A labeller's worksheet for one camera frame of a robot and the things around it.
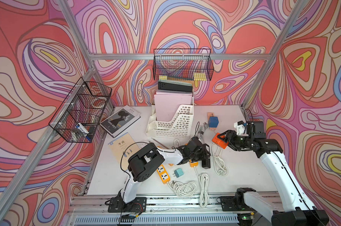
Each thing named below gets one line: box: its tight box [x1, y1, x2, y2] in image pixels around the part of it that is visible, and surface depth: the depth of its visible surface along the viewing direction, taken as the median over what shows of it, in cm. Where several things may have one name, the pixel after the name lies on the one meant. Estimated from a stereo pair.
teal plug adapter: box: [172, 167, 185, 178], surface depth 85 cm
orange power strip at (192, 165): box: [188, 159, 199, 168], surface depth 88 cm
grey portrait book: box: [99, 104, 141, 138], surface depth 109 cm
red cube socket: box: [211, 132, 229, 150], surface depth 74 cm
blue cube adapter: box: [208, 116, 220, 128], surface depth 103 cm
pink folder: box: [154, 94, 193, 122], surface depth 89 cm
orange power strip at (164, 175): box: [156, 164, 171, 185], surface depth 83 cm
